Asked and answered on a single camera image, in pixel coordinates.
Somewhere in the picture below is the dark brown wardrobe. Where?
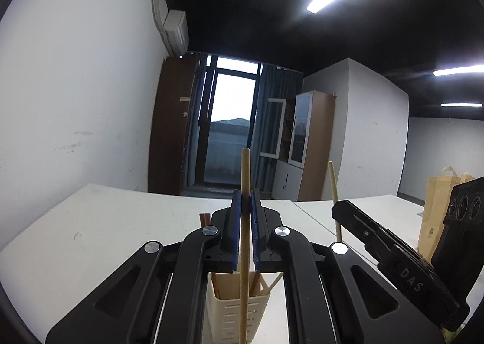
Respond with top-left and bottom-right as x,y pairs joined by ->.
148,56 -> 201,195

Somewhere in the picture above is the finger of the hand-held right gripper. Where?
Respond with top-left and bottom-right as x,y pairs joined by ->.
332,200 -> 420,267

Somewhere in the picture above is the cream perforated utensil holder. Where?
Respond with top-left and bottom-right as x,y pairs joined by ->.
206,272 -> 271,344

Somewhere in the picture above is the glass balcony door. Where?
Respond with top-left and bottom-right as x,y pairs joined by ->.
197,55 -> 262,190

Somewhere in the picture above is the grey curtain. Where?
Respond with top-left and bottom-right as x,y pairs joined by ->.
253,64 -> 304,193

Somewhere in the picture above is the white air conditioner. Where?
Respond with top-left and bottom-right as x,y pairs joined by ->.
163,9 -> 190,54

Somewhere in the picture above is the bundle of wooden chopsticks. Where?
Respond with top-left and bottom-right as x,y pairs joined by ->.
199,213 -> 284,297

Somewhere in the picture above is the wooden glass door cabinet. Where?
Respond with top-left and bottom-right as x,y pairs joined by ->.
289,91 -> 336,202

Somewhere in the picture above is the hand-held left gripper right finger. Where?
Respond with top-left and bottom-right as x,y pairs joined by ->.
250,189 -> 445,344

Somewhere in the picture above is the white framed window panel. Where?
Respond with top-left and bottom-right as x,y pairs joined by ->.
259,98 -> 286,159

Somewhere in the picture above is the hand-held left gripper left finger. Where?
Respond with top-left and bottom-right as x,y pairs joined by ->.
45,189 -> 242,344

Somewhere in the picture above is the light bamboo chopstick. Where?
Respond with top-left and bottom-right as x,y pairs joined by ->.
327,161 -> 344,243
239,148 -> 251,344

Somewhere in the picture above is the brown paper bag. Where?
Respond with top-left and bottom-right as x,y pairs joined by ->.
418,166 -> 477,265

